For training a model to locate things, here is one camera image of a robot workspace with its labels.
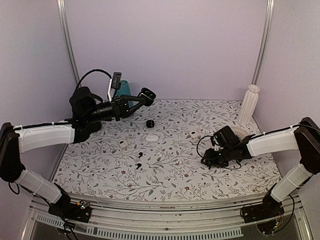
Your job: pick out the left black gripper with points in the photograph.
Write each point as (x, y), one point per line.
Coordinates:
(120, 106)

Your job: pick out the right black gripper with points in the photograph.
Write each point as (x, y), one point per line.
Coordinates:
(210, 160)

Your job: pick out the black gold-trim charging case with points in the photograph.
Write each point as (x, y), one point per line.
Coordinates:
(148, 95)

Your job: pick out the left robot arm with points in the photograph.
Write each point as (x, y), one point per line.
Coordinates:
(88, 113)

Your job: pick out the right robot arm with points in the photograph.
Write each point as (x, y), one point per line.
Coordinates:
(304, 137)

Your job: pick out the small black charging case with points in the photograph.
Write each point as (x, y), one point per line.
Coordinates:
(150, 123)

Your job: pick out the cream case right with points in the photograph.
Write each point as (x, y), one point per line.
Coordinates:
(194, 134)

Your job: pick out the cream case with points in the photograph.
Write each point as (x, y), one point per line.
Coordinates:
(194, 134)
(122, 143)

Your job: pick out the white oval charging case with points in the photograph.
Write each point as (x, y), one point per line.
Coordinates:
(151, 138)

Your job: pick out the cream case left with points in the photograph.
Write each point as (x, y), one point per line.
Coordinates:
(122, 143)

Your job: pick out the teal tapered vase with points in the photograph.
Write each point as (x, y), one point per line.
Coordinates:
(124, 89)

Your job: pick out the swirl patterned plate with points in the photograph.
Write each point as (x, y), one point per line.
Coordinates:
(240, 133)

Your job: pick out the white ribbed vase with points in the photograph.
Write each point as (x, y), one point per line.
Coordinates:
(249, 104)

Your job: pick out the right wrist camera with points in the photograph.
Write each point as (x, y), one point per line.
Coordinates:
(214, 143)

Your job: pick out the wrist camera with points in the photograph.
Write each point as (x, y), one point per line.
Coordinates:
(115, 84)
(214, 143)

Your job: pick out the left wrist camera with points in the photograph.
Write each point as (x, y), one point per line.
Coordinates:
(115, 84)

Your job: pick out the aluminium front rail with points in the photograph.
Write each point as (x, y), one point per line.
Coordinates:
(217, 219)

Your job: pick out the left aluminium post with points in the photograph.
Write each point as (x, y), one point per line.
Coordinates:
(62, 14)

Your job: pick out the aluminium post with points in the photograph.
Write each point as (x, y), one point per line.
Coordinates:
(270, 4)
(62, 14)

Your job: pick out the right aluminium post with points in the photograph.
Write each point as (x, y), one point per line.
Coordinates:
(270, 4)

